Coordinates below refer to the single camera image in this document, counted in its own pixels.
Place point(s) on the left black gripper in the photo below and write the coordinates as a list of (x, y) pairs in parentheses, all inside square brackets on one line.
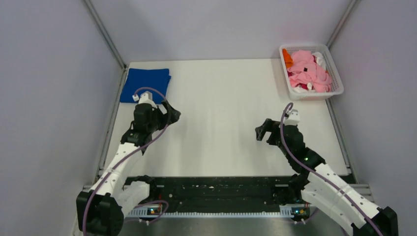
[(164, 120)]

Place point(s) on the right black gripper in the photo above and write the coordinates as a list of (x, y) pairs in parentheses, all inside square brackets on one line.
[(261, 131)]

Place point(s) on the light pink t shirt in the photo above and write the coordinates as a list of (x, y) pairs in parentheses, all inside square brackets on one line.
[(308, 73)]

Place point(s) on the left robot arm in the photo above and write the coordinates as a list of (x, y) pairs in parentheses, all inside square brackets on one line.
[(103, 208)]

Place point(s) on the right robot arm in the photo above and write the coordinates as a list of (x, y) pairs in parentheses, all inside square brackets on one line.
[(316, 183)]

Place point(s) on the folded blue t shirt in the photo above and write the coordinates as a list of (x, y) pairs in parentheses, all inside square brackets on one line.
[(157, 79)]

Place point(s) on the magenta t shirt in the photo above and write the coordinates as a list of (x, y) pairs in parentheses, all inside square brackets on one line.
[(301, 87)]

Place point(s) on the orange cloth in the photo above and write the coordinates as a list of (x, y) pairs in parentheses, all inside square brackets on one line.
[(287, 58)]

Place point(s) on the white plastic basket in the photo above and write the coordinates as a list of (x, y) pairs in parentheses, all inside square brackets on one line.
[(312, 63)]

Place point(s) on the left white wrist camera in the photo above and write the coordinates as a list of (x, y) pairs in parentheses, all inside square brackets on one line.
[(144, 98)]

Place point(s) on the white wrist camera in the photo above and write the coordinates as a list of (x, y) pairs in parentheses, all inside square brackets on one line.
[(291, 117), (144, 98)]

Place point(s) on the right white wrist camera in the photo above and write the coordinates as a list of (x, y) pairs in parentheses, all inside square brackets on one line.
[(291, 117)]

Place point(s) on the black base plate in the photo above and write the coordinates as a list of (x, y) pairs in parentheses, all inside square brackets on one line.
[(221, 194)]

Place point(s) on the white slotted cable duct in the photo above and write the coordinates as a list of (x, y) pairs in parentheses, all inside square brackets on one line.
[(285, 211)]

